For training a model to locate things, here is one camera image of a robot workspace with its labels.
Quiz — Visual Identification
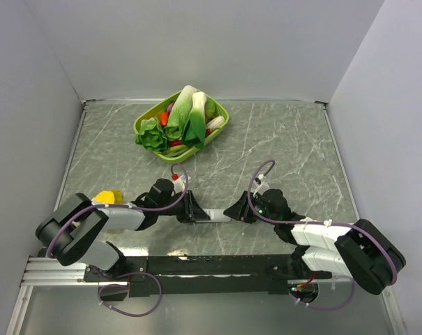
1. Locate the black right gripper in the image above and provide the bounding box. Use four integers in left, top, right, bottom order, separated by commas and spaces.
222, 190, 278, 225

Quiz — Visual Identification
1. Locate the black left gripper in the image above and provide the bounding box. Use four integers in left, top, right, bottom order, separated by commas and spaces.
158, 190, 210, 223

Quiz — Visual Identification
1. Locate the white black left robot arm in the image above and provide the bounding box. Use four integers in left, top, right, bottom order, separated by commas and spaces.
36, 179, 215, 281

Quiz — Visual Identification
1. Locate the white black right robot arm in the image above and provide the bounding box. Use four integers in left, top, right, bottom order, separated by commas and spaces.
223, 188, 406, 295

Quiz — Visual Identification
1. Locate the red chili pepper toy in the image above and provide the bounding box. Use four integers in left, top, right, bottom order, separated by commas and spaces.
168, 129, 213, 147

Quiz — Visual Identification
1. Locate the dark green bok choy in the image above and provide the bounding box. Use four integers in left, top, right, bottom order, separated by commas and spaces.
182, 91, 207, 149

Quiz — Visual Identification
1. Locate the yellow napa cabbage toy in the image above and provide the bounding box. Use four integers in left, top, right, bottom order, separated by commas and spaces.
92, 190, 123, 204

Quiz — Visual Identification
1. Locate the light green plastic basket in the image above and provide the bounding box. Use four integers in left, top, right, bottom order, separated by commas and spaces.
133, 85, 229, 163

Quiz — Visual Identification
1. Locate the green lettuce toy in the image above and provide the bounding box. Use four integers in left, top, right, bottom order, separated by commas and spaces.
135, 117, 169, 152

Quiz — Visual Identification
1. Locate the orange carrot toy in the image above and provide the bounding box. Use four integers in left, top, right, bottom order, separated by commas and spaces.
158, 111, 169, 127

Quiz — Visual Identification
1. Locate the light green cabbage toy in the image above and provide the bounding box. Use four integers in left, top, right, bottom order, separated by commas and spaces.
165, 85, 197, 140

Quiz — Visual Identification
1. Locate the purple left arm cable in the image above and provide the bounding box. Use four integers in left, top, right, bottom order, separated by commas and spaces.
45, 163, 190, 259

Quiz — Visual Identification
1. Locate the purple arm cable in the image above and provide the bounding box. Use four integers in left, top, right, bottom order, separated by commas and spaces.
247, 159, 399, 286
45, 163, 190, 259

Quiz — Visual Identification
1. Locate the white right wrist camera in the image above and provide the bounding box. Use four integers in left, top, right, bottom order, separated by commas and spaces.
253, 174, 270, 196

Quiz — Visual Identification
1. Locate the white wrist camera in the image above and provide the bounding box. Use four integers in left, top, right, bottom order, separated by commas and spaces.
172, 173, 186, 194
253, 174, 270, 196

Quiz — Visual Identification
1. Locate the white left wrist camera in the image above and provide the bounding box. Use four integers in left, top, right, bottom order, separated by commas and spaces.
172, 173, 186, 194

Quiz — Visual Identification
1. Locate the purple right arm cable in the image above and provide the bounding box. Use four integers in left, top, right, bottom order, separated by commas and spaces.
247, 159, 399, 286

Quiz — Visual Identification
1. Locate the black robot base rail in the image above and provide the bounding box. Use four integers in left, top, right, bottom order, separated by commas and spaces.
84, 254, 331, 297

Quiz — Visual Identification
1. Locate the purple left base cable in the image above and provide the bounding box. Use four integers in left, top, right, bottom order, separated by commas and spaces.
97, 271, 163, 318

